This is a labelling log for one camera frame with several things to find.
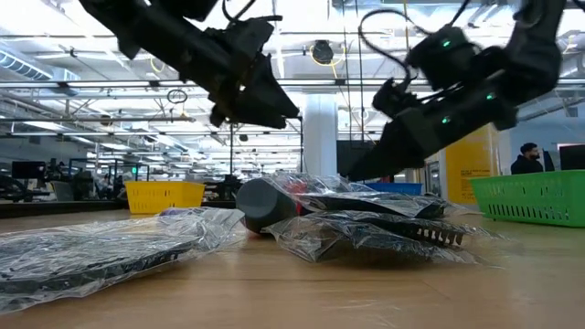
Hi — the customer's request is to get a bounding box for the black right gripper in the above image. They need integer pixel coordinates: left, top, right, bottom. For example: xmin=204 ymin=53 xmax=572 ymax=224
xmin=346 ymin=107 xmax=440 ymax=183

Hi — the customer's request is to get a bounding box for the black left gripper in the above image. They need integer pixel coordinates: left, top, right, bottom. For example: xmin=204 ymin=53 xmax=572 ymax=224
xmin=180 ymin=29 xmax=301 ymax=130

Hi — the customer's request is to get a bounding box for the black comb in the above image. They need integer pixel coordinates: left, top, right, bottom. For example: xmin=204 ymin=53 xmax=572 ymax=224
xmin=0 ymin=207 xmax=247 ymax=315
xmin=273 ymin=172 xmax=452 ymax=219
xmin=264 ymin=208 xmax=481 ymax=266

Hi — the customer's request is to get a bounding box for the dark grey cylindrical bottle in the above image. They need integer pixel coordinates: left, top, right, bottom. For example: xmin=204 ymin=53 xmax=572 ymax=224
xmin=236 ymin=176 xmax=312 ymax=235

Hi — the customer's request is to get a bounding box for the blue plastic basket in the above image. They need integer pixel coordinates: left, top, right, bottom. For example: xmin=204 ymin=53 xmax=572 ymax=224
xmin=365 ymin=182 xmax=424 ymax=196

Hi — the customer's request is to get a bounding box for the black display screen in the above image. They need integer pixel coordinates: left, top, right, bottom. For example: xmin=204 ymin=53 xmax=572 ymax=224
xmin=336 ymin=140 xmax=380 ymax=180

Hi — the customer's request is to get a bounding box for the white building column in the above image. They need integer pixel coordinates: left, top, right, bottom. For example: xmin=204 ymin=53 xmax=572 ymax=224
xmin=303 ymin=93 xmax=339 ymax=179

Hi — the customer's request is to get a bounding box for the white canister with yellow label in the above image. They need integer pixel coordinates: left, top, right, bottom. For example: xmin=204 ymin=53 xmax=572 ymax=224
xmin=441 ymin=122 xmax=513 ymax=207

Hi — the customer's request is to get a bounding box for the yellow plastic basket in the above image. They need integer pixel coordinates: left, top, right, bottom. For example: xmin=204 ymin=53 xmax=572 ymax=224
xmin=123 ymin=180 xmax=207 ymax=216

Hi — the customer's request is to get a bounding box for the person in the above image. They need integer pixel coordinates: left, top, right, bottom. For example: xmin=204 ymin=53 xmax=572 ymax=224
xmin=510 ymin=142 xmax=546 ymax=175

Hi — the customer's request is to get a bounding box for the green plastic basket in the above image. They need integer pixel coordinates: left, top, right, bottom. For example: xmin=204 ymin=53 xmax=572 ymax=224
xmin=469 ymin=169 xmax=585 ymax=228

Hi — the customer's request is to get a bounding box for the black computer monitor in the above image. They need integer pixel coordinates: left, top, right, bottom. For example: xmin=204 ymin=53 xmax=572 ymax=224
xmin=558 ymin=143 xmax=585 ymax=172
xmin=11 ymin=160 xmax=47 ymax=181

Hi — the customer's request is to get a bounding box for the black metal frame rig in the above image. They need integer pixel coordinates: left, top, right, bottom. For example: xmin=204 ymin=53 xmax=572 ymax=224
xmin=228 ymin=114 xmax=305 ymax=184

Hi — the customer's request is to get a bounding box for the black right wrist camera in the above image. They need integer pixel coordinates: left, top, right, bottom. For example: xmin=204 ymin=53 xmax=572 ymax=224
xmin=372 ymin=78 xmax=412 ymax=119

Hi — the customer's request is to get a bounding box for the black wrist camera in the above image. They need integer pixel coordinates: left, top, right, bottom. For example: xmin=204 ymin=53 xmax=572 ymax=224
xmin=372 ymin=78 xmax=412 ymax=119
xmin=203 ymin=15 xmax=284 ymax=54

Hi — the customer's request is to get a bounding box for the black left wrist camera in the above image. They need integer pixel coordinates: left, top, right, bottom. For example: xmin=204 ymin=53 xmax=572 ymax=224
xmin=203 ymin=15 xmax=284 ymax=54

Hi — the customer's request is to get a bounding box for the black ceiling cable reel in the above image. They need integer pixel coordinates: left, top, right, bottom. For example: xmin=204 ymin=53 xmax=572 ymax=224
xmin=312 ymin=39 xmax=335 ymax=66

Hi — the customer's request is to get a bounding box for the yellow hanging cord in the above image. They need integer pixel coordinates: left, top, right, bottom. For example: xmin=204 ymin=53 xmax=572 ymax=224
xmin=402 ymin=0 xmax=410 ymax=52

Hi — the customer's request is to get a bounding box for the black metal table frame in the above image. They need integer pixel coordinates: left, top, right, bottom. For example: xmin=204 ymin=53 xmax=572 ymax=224
xmin=0 ymin=198 xmax=239 ymax=219

